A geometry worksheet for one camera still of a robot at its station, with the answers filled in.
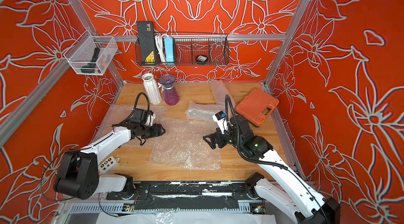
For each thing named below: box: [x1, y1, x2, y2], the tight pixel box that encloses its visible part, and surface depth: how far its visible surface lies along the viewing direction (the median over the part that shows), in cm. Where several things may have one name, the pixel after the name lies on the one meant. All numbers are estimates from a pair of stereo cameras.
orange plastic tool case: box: [234, 87, 280, 128], surface depth 103 cm
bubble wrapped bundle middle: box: [184, 100, 227, 122], surface depth 94 cm
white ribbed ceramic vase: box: [142, 72, 162, 106], surface depth 97 cm
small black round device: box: [195, 54, 209, 66], surface depth 97 cm
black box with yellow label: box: [136, 21, 156, 66], surface depth 89 cm
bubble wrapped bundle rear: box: [209, 79, 236, 109], surface depth 105 cm
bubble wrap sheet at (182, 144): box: [148, 116, 222, 171], surface depth 87 cm
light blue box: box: [164, 36, 175, 63], surface depth 91 cm
